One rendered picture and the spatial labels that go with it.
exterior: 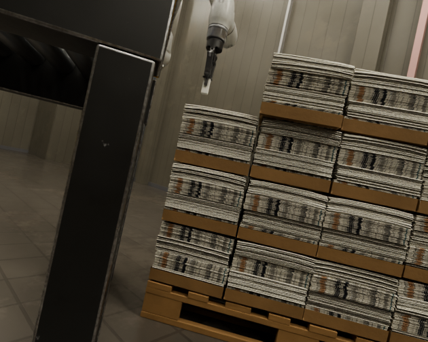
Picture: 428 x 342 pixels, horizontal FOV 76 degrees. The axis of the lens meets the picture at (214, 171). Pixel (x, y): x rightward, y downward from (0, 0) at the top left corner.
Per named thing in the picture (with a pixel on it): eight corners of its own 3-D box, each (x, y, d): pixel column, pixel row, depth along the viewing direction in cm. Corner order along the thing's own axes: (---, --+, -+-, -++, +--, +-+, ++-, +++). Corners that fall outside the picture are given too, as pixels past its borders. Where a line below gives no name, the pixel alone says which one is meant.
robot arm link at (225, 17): (228, 24, 116) (232, 39, 129) (236, -12, 116) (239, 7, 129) (204, 21, 118) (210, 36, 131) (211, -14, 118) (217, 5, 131)
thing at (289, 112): (258, 121, 114) (260, 111, 114) (329, 134, 110) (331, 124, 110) (258, 112, 99) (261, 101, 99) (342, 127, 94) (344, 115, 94)
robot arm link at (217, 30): (228, 36, 126) (225, 49, 126) (209, 33, 127) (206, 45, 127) (227, 25, 117) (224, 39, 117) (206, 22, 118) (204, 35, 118)
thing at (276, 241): (173, 252, 141) (194, 155, 141) (411, 313, 127) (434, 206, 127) (147, 279, 103) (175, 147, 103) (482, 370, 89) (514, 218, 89)
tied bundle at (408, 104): (315, 144, 135) (325, 99, 135) (378, 157, 131) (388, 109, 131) (340, 131, 97) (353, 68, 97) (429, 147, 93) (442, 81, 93)
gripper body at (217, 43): (223, 38, 117) (218, 59, 117) (224, 47, 126) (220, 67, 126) (206, 35, 118) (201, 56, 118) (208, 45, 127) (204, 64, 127)
